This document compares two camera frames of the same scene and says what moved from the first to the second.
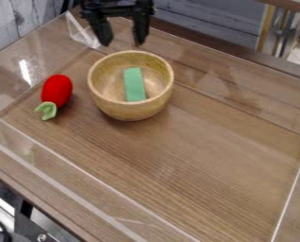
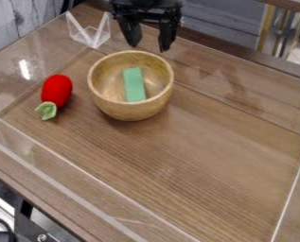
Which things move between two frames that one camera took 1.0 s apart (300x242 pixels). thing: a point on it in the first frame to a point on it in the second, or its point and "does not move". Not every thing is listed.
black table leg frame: x=26 y=227 does not move
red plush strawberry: x=57 y=94 does not move
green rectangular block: x=133 y=84 does not move
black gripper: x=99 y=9 to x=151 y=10
